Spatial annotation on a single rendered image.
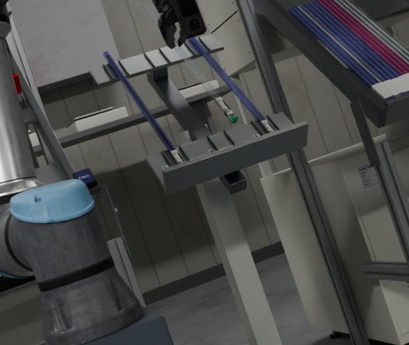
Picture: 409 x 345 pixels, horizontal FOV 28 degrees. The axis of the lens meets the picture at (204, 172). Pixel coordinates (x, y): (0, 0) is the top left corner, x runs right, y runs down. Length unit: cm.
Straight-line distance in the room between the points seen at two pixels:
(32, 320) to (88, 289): 95
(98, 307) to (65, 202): 15
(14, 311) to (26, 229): 93
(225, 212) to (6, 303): 60
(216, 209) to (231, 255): 11
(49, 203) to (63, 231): 4
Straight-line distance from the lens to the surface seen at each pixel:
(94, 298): 119
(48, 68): 505
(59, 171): 195
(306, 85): 572
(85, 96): 534
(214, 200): 195
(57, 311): 121
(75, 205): 119
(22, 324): 213
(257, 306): 198
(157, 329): 118
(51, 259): 119
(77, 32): 512
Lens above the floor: 73
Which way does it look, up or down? 1 degrees down
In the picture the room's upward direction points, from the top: 19 degrees counter-clockwise
